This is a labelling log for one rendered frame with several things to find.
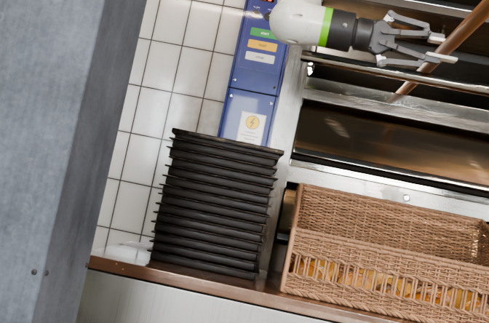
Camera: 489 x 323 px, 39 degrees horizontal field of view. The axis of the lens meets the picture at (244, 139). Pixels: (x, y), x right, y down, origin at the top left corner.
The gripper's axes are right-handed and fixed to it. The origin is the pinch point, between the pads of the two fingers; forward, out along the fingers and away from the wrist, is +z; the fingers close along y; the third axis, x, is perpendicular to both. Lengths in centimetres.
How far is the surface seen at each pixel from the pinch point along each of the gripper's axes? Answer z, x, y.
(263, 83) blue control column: -43, -50, 7
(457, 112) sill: 17, -54, 3
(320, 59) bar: -26.7, -15.8, 4.0
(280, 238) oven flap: -28, -49, 52
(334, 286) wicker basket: -13, -5, 58
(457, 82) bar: 7.7, -16.0, 3.1
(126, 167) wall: -79, -53, 41
